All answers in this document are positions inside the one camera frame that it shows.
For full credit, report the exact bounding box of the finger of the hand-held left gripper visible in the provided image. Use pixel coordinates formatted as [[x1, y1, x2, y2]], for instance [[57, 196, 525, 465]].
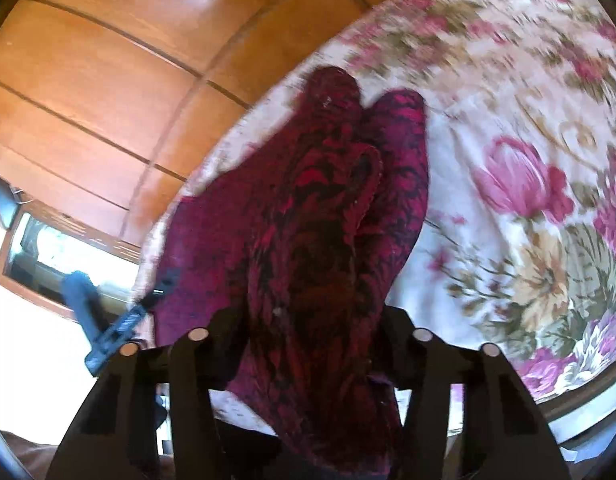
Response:
[[84, 267, 182, 377], [62, 270, 103, 342]]

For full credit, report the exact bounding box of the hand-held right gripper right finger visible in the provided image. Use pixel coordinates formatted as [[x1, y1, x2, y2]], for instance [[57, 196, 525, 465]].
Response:
[[383, 307, 571, 480]]

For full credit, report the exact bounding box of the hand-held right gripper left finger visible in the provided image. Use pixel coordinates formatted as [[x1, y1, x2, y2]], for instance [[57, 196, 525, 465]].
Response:
[[45, 305, 249, 480]]

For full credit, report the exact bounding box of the maroon patterned garment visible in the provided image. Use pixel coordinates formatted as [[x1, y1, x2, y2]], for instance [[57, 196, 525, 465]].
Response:
[[153, 65, 431, 480]]

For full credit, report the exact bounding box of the wooden framed window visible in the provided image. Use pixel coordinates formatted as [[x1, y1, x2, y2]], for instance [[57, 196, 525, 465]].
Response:
[[0, 202, 145, 322]]

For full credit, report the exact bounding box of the dark object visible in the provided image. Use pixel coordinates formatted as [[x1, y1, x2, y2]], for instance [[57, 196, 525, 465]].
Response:
[[0, 174, 20, 227]]

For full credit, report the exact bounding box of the wooden panelled wardrobe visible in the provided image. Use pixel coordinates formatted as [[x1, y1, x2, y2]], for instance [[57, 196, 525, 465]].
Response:
[[0, 0, 389, 256]]

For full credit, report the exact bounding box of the floral bedsheet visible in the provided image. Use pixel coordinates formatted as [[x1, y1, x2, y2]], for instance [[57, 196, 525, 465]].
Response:
[[133, 0, 616, 441]]

